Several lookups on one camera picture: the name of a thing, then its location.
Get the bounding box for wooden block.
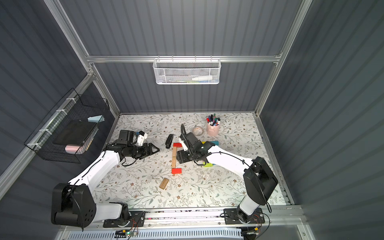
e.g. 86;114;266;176
172;147;178;158
171;157;177;169
159;178;170;190

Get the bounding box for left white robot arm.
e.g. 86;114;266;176
51;130;160;229

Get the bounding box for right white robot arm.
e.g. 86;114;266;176
177;131;279;224

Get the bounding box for small glass dish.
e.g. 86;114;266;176
191;126;205;136

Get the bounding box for black stapler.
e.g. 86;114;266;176
165;134;174;149

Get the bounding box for pink pen cup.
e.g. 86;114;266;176
206;123;220;137

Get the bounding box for light blue box in basket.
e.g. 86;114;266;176
88;115;105;123

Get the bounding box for black notebook in basket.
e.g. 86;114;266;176
53;121;97;146

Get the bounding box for pink eraser in basket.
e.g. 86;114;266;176
65;145;80;154

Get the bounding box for white bottle in basket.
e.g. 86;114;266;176
192;76;213;82

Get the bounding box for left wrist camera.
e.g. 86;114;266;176
136;131;148;147

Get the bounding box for black wire wall basket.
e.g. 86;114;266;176
24;92;114;164

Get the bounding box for white wire mesh basket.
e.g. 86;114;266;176
153;59;222;85

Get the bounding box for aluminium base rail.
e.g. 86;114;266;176
59;206;271;240

